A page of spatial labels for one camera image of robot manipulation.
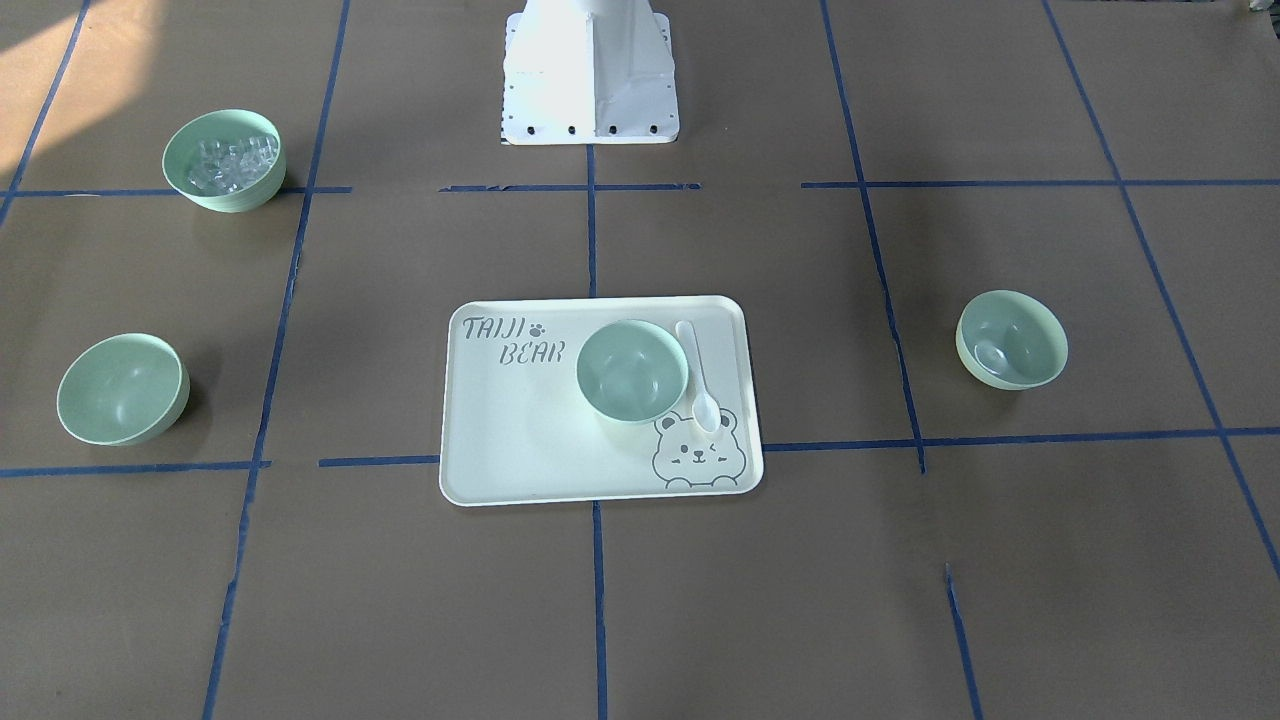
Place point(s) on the green bowl front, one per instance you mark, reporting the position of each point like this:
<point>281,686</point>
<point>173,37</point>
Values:
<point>123,391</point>

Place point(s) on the green bowl on tray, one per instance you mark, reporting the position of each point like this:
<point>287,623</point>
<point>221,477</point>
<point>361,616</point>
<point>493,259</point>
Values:
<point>631,371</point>

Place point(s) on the white plastic spoon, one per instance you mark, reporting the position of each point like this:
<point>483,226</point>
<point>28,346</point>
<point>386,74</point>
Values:
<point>704,406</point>

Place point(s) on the cream bear serving tray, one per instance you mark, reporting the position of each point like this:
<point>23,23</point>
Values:
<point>518,429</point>

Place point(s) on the green bowl with ice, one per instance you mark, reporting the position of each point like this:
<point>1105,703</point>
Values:
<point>230,160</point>

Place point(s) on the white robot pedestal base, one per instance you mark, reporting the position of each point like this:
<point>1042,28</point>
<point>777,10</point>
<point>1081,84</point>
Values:
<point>588,73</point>

